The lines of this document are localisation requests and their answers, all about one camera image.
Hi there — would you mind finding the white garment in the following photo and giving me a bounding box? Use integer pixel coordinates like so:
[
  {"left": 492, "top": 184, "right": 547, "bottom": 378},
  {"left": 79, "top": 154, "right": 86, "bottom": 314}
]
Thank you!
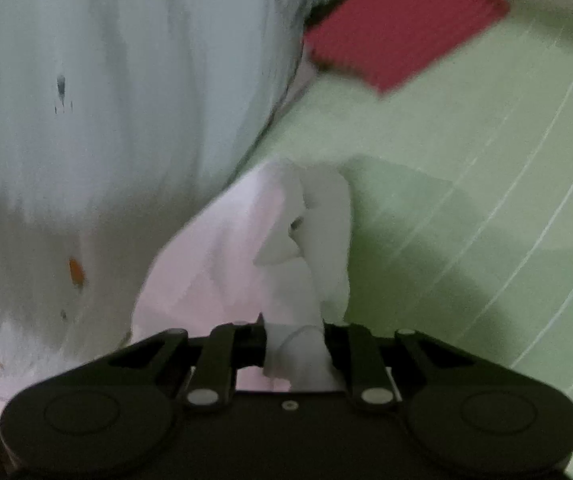
[{"left": 131, "top": 160, "right": 351, "bottom": 391}]

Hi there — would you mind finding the green checked mat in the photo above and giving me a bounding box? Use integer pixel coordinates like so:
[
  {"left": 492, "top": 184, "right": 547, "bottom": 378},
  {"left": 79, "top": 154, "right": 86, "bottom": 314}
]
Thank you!
[{"left": 253, "top": 4, "right": 573, "bottom": 474}]

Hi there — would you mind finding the light green carrot-print shirt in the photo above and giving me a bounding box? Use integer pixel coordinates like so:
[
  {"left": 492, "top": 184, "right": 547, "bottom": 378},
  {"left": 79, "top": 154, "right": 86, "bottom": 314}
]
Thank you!
[{"left": 0, "top": 0, "right": 329, "bottom": 399}]

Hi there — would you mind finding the red ribbed cloth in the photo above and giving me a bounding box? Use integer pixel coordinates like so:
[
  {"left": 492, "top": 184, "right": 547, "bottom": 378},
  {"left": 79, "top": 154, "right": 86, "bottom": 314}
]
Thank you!
[{"left": 305, "top": 0, "right": 510, "bottom": 94}]

